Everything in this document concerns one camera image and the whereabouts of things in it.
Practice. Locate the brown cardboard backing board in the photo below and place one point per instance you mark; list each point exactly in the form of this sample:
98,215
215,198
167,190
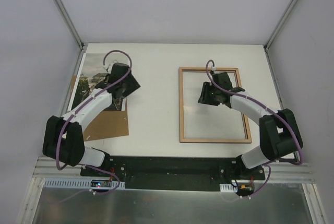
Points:
111,122

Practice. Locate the pier landscape photo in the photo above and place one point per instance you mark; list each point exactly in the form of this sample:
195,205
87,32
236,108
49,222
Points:
90,73

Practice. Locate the blue wooden picture frame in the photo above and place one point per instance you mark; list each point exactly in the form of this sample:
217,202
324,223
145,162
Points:
184,140

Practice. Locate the left aluminium corner post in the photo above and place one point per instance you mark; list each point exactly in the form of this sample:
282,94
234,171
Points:
69,23

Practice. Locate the aluminium front rail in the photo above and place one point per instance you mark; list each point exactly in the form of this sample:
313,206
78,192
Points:
288,194

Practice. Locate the aluminium corner post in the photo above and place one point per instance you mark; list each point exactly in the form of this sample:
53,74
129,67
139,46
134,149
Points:
281,22
69,23

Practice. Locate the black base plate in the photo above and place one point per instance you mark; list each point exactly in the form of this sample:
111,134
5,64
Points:
179,174

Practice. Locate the left white cable duct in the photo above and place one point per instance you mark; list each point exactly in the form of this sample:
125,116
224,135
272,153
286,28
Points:
84,184

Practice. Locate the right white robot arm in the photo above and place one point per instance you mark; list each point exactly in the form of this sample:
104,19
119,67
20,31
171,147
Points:
279,134

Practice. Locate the transparent plastic sheet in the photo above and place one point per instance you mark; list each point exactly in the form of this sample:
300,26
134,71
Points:
208,122

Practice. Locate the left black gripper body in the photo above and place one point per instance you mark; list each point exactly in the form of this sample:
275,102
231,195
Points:
129,85

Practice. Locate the white cable duct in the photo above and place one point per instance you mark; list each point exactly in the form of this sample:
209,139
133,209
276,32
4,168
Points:
228,188
84,184

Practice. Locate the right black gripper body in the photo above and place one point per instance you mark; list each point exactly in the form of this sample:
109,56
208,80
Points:
206,94

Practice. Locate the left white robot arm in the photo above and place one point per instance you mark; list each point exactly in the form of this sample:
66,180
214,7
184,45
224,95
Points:
63,138

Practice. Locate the right white cable duct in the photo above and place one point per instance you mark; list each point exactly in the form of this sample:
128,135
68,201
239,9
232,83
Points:
228,188

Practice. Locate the right aluminium corner post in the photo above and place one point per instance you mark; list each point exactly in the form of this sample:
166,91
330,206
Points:
281,22

